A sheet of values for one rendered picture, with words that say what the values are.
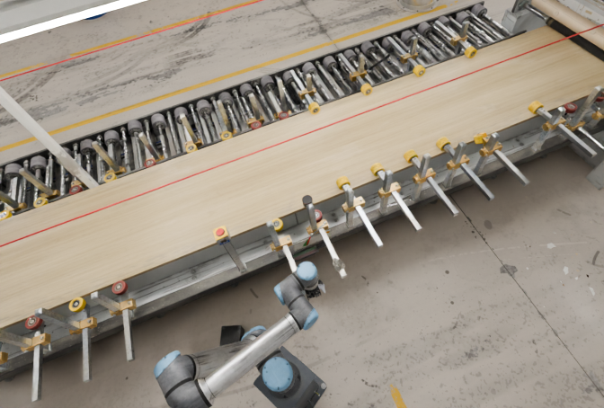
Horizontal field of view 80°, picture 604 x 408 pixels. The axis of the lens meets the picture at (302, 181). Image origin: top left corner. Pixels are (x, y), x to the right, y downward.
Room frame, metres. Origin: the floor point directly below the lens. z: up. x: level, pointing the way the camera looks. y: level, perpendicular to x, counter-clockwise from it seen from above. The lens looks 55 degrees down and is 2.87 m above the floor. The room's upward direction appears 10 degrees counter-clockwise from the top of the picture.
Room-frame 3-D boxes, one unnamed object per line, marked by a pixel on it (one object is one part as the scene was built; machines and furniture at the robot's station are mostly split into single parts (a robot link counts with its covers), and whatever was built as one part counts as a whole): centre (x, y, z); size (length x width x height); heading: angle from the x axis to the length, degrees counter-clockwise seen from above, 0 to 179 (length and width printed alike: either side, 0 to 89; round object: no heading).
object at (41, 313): (0.72, 1.44, 0.92); 0.04 x 0.04 x 0.48; 13
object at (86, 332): (0.63, 1.38, 0.81); 0.44 x 0.03 x 0.04; 13
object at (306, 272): (0.62, 0.05, 1.25); 0.10 x 0.09 x 0.12; 119
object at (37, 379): (0.57, 1.62, 0.84); 0.44 x 0.03 x 0.04; 13
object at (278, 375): (0.29, 0.30, 0.79); 0.17 x 0.15 x 0.18; 29
